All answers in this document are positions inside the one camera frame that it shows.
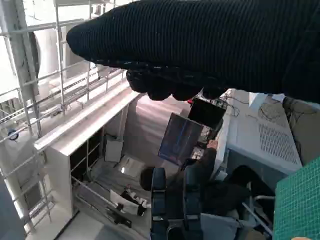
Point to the grey metal frame chair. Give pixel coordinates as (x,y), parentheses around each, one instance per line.
(262,215)

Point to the computer monitor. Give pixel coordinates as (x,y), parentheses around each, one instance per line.
(182,140)

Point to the person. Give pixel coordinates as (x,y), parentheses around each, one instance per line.
(220,195)

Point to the bare left hand blue tape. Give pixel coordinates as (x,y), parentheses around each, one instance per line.
(175,215)

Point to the white metal scaffold frame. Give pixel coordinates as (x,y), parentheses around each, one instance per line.
(25,82)

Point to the white computer case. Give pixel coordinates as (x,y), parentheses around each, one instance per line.
(113,150)

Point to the green cutting mat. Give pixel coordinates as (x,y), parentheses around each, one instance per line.
(300,205)

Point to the white shelf unit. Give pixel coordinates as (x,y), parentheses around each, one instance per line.
(62,162)

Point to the white perforated metal cabinet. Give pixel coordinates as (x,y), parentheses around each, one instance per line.
(250,130)

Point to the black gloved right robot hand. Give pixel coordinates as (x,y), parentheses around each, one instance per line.
(200,45)

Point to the black laptop screen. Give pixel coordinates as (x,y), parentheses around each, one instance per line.
(206,112)

